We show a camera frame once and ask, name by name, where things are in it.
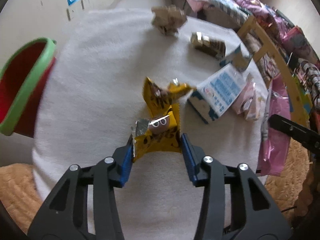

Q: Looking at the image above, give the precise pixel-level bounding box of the blue white milk carton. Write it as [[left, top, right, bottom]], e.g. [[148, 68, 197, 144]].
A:
[[188, 63, 246, 124]]

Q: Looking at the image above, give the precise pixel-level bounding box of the silver foil wrapper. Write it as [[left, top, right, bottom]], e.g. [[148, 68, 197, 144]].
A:
[[219, 45, 253, 73]]

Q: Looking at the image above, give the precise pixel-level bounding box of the wooden toy rack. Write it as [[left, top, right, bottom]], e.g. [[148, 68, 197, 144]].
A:
[[237, 16, 310, 128]]

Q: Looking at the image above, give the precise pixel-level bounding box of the red bin green rim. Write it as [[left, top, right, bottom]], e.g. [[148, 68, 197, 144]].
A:
[[1, 37, 56, 138]]

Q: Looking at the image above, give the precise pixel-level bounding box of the brown gold cigarette pack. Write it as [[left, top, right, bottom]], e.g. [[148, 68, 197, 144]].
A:
[[190, 32, 226, 60]]

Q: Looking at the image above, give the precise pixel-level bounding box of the yellow snack wrapper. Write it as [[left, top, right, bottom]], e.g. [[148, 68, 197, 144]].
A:
[[132, 77, 195, 161]]

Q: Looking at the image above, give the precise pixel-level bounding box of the pink plastic bag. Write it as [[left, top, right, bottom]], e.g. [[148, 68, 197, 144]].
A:
[[256, 75, 291, 176]]

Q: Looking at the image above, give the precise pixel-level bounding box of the pink paper wrapper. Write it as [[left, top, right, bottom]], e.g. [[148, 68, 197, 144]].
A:
[[231, 74, 260, 121]]

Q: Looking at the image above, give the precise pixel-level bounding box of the orange plush cushion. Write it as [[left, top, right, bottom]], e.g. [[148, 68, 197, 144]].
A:
[[0, 164, 43, 233]]

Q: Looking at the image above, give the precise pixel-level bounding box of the silver brown wrapper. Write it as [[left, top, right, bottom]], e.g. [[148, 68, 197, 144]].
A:
[[151, 5, 187, 36]]

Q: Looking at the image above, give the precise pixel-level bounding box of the bed with plaid blanket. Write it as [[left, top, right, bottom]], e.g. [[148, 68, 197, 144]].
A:
[[186, 0, 319, 66]]

